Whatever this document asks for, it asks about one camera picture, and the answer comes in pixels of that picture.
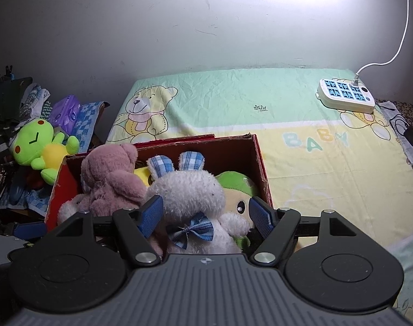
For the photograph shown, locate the black charger with cable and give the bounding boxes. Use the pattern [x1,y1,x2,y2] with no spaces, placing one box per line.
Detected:
[390,115,413,149]

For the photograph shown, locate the brown teddy bear plush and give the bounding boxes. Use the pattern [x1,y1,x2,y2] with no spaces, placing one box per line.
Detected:
[79,143,150,218]

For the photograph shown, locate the red cardboard box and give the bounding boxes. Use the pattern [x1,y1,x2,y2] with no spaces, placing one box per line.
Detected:
[43,133,274,236]

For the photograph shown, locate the white bunny plush plaid ears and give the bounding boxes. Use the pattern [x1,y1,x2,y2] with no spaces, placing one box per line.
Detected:
[147,151,252,255]

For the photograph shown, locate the yellow bear plush red shirt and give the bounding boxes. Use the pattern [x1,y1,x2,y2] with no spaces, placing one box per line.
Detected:
[133,166,153,188]

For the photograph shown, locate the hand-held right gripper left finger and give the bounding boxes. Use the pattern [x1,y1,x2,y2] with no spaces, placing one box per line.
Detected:
[55,195,164,268]

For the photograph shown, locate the striped cloth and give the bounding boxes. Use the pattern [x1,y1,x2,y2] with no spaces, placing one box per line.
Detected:
[20,83,53,123]

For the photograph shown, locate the printed bear bed sheet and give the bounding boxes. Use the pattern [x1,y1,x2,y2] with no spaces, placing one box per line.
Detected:
[105,67,413,326]

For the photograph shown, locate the blue checkered towel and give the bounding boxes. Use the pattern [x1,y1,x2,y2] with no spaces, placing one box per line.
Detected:
[69,101,111,155]

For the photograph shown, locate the green-hooded plush doll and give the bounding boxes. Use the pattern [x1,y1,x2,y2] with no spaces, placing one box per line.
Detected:
[215,171,262,250]

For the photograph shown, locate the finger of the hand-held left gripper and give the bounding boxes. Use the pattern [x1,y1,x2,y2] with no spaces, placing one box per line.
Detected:
[0,221,48,242]

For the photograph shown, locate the green frog plush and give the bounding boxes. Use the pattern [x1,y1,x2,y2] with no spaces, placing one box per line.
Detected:
[10,118,81,186]

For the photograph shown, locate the white blue-socket power strip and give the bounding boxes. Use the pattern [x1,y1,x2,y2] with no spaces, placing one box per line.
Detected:
[317,78,376,115]

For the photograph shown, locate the black bag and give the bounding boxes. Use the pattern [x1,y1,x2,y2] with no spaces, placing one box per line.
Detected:
[0,64,35,127]

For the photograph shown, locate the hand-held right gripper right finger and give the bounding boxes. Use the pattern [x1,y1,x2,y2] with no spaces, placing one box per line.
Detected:
[248,196,359,266]

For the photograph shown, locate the small white dog plush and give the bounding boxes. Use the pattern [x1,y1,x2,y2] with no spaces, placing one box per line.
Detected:
[57,193,92,227]

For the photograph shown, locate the purple packet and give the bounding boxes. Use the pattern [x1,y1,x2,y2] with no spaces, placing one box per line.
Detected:
[50,95,82,134]

